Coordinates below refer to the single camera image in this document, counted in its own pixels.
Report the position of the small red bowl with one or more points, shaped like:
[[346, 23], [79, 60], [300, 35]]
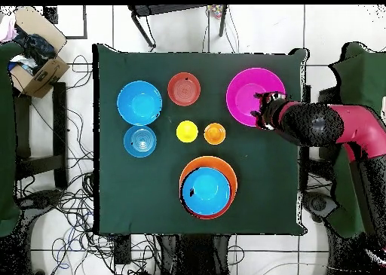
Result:
[[184, 89]]

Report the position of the thin black square frame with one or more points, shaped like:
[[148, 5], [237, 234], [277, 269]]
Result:
[[85, 22]]

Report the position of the yellow cup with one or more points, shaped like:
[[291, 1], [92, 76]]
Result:
[[187, 131]]

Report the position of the cardboard box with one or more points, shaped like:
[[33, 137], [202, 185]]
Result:
[[45, 76]]

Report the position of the orange cup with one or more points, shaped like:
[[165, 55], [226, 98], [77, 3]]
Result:
[[214, 134]]

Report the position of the wide red bowl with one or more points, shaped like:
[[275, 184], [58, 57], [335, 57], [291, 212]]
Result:
[[232, 201]]

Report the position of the black stool frame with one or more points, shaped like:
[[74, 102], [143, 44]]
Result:
[[169, 9]]

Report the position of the dark blue cloth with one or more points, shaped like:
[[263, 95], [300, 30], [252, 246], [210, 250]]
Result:
[[36, 47]]

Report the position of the black power box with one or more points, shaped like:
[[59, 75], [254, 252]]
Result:
[[122, 249]]

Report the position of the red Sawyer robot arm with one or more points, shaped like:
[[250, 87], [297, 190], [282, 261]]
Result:
[[355, 127]]

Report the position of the pink cloth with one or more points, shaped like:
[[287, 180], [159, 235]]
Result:
[[7, 29]]

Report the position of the large blue bowl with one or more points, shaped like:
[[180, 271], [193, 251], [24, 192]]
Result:
[[208, 190], [139, 103]]

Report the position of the dark green table cloth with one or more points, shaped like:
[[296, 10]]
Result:
[[187, 64]]

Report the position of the large orange bowl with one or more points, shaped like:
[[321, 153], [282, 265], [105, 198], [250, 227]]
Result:
[[211, 162]]

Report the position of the large pink bowl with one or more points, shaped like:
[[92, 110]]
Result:
[[241, 85]]

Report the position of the small teal blue bowl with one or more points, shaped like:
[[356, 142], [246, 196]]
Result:
[[140, 141]]

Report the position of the black bench frame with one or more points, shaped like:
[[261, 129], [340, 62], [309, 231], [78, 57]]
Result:
[[60, 130]]

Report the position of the colourful small item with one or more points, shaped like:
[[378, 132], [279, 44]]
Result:
[[215, 11]]

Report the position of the green covered table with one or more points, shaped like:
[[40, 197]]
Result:
[[362, 73], [6, 136]]

